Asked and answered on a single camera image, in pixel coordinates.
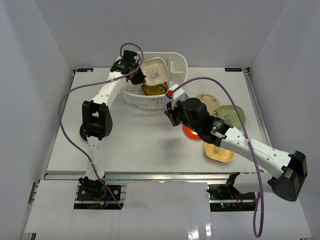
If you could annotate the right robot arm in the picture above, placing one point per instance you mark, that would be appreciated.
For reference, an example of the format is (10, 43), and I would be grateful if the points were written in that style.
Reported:
(284, 173)

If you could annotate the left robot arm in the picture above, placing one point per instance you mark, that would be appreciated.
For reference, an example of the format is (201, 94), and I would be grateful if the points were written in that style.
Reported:
(96, 117)

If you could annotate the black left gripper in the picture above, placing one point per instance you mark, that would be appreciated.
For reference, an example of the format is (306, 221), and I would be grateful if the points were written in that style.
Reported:
(136, 77)

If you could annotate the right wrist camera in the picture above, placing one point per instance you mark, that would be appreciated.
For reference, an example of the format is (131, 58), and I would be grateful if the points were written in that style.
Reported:
(175, 96)

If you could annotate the orange round plate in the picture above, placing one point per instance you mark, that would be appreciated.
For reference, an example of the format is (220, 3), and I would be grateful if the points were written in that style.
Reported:
(190, 133)

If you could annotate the white plastic bin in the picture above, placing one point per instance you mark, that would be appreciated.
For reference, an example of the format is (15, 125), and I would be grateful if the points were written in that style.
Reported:
(177, 69)

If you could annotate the yellow round patterned plate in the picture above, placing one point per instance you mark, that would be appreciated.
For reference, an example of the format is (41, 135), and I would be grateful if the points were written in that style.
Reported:
(154, 90)

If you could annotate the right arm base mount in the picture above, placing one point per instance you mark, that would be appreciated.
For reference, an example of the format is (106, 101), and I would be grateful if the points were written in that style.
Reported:
(225, 197)

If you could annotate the black round plate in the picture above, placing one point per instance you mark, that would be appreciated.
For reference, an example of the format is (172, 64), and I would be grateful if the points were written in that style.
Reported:
(82, 133)

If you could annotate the green square panda plate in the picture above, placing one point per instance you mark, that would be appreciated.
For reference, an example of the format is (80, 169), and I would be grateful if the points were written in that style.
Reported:
(228, 113)

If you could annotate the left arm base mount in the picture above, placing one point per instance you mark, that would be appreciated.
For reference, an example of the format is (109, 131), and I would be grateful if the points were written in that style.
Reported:
(94, 190)

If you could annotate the beige round floral plate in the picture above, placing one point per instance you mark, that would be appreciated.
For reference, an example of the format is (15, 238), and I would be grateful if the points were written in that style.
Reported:
(211, 102)

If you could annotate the yellow square panda plate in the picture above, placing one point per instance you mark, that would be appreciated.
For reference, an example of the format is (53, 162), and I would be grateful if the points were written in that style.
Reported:
(218, 154)

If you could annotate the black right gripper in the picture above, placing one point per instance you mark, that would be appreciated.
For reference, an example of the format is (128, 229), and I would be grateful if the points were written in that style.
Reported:
(171, 113)

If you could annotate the cream square panda plate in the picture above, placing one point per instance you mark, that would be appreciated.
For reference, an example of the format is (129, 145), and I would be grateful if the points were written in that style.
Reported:
(155, 71)

